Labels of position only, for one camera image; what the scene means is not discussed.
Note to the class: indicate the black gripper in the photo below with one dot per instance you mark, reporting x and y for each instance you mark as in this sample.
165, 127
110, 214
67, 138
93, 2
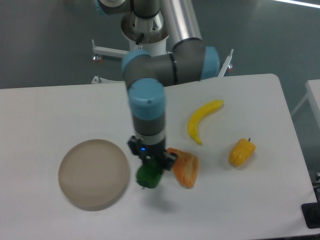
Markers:
152, 151

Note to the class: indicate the green bell pepper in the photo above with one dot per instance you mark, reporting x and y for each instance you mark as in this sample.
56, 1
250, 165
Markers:
149, 174

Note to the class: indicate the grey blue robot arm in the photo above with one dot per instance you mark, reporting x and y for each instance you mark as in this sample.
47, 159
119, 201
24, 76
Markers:
146, 97

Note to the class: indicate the beige round plate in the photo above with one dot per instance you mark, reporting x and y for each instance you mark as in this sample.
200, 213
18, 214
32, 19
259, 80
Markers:
94, 174

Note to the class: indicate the yellow bell pepper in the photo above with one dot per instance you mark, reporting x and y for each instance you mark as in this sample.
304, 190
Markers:
241, 152

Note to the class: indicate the orange bread slice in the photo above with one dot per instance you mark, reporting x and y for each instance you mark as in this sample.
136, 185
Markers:
185, 168

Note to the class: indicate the yellow banana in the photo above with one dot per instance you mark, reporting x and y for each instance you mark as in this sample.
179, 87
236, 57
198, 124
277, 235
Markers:
201, 113

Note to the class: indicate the black device at edge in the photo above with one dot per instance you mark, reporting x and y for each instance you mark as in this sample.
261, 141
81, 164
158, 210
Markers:
311, 214

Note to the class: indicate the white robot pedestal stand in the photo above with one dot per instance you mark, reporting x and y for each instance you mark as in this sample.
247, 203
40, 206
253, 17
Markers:
164, 48

